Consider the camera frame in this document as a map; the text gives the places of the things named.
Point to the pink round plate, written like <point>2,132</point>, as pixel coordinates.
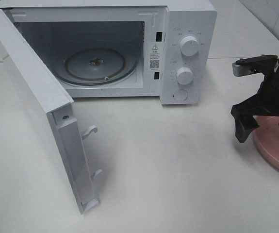
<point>266,139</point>

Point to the upper white microwave knob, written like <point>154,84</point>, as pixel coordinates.
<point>189,45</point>

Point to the glass microwave turntable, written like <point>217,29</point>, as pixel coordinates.
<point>96,66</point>

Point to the lower white microwave knob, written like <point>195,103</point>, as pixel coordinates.
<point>184,76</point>

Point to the white microwave door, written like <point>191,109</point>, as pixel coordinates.
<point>49,109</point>

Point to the round white door button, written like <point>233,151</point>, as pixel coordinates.
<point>180,95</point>

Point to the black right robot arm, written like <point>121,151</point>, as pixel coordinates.
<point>265,102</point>

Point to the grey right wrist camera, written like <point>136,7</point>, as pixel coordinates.
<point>261,64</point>

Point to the white microwave oven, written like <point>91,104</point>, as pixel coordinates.
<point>151,28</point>

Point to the white microwave knob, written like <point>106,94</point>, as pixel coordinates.
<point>184,76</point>
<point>189,45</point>

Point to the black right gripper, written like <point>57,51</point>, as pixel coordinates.
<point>264,103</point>

